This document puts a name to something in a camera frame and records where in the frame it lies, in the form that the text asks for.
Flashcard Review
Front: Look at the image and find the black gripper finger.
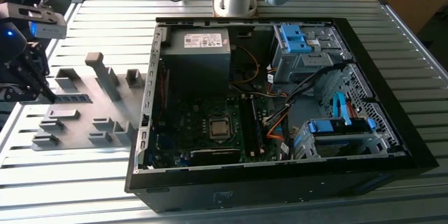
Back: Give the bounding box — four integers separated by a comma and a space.
0, 84, 38, 103
23, 45, 58, 104

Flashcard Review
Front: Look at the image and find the RAM stick with black chips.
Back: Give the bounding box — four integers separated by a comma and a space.
251, 97, 267, 155

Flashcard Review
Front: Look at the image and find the grey parts rack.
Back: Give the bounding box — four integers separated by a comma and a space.
31, 52, 147, 151

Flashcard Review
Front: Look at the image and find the grey power supply unit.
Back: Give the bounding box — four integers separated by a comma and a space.
162, 28, 233, 96

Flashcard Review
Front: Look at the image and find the green motherboard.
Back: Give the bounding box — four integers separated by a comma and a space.
154, 94, 282, 168

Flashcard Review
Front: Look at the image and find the CPU socket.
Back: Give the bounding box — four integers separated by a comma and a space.
209, 115, 235, 144

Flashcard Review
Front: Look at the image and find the black graphics card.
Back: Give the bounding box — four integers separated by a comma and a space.
190, 147, 243, 166

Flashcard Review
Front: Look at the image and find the black PC case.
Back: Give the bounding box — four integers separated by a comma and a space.
125, 16, 441, 213

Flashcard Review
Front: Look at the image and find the grey optical drive cage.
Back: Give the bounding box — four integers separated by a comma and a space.
273, 24, 354, 83

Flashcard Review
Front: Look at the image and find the grey disk bay cage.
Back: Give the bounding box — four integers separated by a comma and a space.
293, 118, 407, 159

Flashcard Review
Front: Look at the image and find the blue disk carrier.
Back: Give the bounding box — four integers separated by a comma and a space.
310, 119, 379, 133

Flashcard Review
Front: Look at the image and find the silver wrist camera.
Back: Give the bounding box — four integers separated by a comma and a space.
31, 19, 69, 40

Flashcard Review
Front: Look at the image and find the black camera bracket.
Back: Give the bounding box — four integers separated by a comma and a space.
0, 2, 67, 27

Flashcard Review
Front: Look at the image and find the orange wire loop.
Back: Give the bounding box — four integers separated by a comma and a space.
230, 47, 261, 86

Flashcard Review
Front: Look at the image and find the orange flat cable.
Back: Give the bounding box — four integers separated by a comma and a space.
267, 112, 291, 140

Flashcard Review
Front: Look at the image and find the blue drive latch bracket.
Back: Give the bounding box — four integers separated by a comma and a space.
279, 24, 314, 55

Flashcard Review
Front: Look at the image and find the black cable bundle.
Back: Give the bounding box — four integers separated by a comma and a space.
266, 65, 339, 125

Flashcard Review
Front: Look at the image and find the blue flat data cable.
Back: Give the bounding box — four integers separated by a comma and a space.
333, 91, 354, 126

